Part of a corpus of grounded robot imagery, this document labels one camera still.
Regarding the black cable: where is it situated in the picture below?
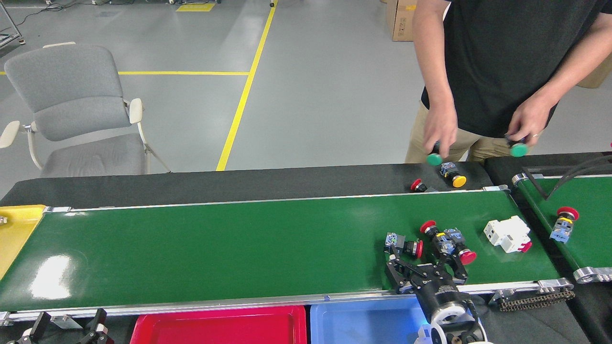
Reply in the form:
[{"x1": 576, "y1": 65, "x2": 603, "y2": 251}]
[{"x1": 547, "y1": 154, "x2": 612, "y2": 199}]

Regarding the person's left hand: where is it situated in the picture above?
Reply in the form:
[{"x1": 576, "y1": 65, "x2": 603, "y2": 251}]
[{"x1": 507, "y1": 98, "x2": 555, "y2": 146}]

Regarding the black drive chain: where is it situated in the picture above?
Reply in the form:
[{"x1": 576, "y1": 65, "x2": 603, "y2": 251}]
[{"x1": 497, "y1": 289, "x2": 576, "y2": 312}]

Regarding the person's right hand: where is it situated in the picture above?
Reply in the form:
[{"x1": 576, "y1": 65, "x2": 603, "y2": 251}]
[{"x1": 423, "y1": 107, "x2": 459, "y2": 161}]

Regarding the black guide frame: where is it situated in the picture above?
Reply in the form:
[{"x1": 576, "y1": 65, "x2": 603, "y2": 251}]
[{"x1": 521, "y1": 165, "x2": 612, "y2": 201}]

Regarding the cardboard box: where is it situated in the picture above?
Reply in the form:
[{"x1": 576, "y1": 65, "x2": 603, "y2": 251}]
[{"x1": 385, "y1": 0, "x2": 417, "y2": 42}]

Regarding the white circuit breaker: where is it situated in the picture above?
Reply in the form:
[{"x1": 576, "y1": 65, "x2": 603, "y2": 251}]
[{"x1": 483, "y1": 215, "x2": 533, "y2": 254}]

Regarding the green feeder conveyor belt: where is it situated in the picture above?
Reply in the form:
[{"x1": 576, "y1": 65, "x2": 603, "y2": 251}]
[{"x1": 512, "y1": 172, "x2": 612, "y2": 284}]

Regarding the long green conveyor belt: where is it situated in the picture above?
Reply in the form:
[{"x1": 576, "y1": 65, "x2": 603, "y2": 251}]
[{"x1": 0, "y1": 188, "x2": 574, "y2": 325}]

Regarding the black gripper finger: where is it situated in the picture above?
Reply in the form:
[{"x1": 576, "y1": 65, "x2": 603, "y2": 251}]
[
  {"x1": 76, "y1": 308, "x2": 114, "y2": 344},
  {"x1": 17, "y1": 312, "x2": 52, "y2": 344}
]

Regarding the person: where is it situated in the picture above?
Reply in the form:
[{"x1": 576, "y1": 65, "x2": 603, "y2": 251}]
[{"x1": 405, "y1": 0, "x2": 612, "y2": 165}]

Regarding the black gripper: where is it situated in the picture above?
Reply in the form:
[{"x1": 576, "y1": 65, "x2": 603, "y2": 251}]
[{"x1": 385, "y1": 245, "x2": 469, "y2": 314}]

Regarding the red plastic tray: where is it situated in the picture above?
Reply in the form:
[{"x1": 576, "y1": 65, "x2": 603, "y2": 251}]
[{"x1": 130, "y1": 305, "x2": 307, "y2": 344}]

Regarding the grey office chair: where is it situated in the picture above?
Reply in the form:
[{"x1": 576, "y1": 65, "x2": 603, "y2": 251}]
[{"x1": 0, "y1": 42, "x2": 171, "y2": 178}]

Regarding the yellow push button switch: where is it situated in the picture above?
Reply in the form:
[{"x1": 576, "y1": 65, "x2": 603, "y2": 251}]
[{"x1": 440, "y1": 162, "x2": 467, "y2": 188}]

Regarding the yellow plastic tray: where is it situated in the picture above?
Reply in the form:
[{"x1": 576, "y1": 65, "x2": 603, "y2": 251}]
[{"x1": 0, "y1": 204, "x2": 47, "y2": 281}]

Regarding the blue plastic tray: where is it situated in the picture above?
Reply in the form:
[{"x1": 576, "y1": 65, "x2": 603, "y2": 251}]
[{"x1": 310, "y1": 294, "x2": 433, "y2": 344}]

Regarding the silver metal rack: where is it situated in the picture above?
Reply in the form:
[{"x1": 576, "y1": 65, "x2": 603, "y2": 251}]
[{"x1": 0, "y1": 0, "x2": 26, "y2": 46}]

